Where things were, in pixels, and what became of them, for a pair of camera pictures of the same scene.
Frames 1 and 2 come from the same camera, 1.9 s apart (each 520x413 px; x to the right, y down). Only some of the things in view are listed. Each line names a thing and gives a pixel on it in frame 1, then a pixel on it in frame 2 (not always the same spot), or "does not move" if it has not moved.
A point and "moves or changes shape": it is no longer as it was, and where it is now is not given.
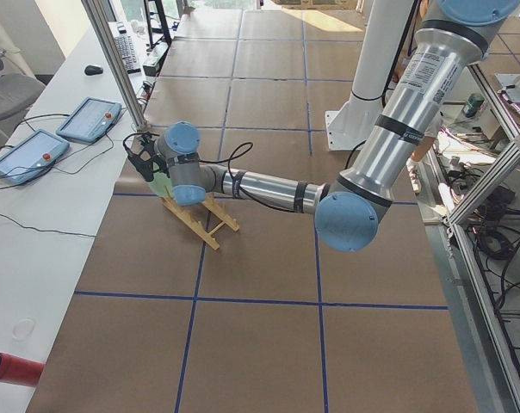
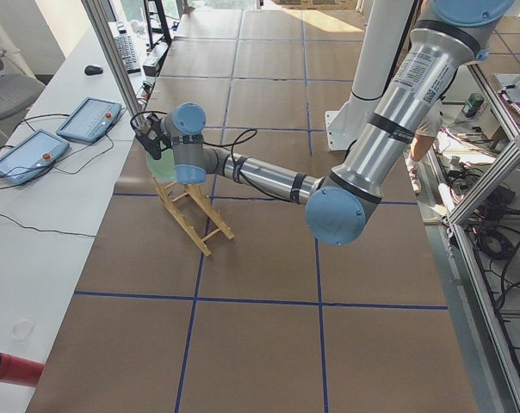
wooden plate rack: x=209 y=200 -> x=170 y=203
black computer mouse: x=93 y=70 does not move
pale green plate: x=159 y=181 moves or changes shape
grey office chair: x=8 y=97 does not move
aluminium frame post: x=103 y=38 does not move
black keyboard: x=126 y=49 does not move
